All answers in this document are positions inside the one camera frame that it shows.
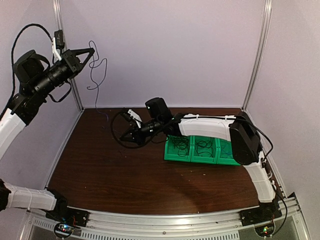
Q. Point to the left green plastic bin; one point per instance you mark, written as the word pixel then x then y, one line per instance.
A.
pixel 178 148

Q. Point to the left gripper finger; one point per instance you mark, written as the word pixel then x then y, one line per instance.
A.
pixel 89 51
pixel 80 64

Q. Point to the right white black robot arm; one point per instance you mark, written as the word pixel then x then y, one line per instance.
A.
pixel 238 130

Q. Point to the left aluminium frame post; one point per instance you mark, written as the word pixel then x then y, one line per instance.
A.
pixel 59 23

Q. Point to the middle green plastic bin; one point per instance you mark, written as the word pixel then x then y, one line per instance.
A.
pixel 204 150

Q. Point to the right aluminium frame post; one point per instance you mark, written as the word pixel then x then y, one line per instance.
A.
pixel 264 30

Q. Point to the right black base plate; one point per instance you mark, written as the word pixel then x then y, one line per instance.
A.
pixel 258 215

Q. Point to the right green plastic bin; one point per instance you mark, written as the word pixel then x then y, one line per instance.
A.
pixel 225 153

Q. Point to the aluminium front rail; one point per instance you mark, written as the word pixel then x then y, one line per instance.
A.
pixel 223 225

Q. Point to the right round circuit board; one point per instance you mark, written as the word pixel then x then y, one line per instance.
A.
pixel 265 230

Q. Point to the green plastic bin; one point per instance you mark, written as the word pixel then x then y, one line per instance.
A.
pixel 204 150
pixel 178 148
pixel 225 153

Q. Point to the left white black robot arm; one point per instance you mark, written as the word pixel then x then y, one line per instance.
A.
pixel 36 84

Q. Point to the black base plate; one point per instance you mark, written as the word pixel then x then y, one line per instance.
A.
pixel 72 217
pixel 258 215

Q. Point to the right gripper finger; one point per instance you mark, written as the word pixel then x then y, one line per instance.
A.
pixel 129 135
pixel 130 140

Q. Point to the round circuit board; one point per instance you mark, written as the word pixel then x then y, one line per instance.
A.
pixel 63 230
pixel 265 230

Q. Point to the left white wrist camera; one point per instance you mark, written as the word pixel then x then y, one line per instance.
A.
pixel 58 44

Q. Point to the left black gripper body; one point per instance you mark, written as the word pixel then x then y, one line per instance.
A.
pixel 71 67

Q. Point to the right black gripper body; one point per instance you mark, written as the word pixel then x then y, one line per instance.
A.
pixel 142 137

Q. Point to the left round circuit board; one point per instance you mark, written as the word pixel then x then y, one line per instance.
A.
pixel 63 230

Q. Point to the aluminium frame post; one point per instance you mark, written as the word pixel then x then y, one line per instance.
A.
pixel 59 23
pixel 264 30

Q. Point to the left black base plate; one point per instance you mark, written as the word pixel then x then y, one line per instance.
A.
pixel 72 217

